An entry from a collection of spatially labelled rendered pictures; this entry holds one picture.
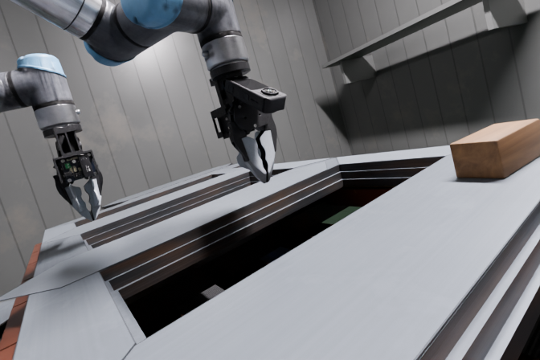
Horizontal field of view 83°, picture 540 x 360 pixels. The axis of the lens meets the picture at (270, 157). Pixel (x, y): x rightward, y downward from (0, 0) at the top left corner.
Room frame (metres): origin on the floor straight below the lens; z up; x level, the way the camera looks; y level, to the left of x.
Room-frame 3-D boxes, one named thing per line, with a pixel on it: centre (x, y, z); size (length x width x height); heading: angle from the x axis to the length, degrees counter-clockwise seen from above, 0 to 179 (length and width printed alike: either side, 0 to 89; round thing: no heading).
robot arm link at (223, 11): (0.55, 0.03, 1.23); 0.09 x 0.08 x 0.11; 146
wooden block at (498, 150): (0.42, -0.31, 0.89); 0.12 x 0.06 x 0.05; 117
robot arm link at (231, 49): (0.56, 0.03, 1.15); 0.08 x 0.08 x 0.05
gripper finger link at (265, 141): (0.57, 0.02, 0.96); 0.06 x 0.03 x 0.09; 35
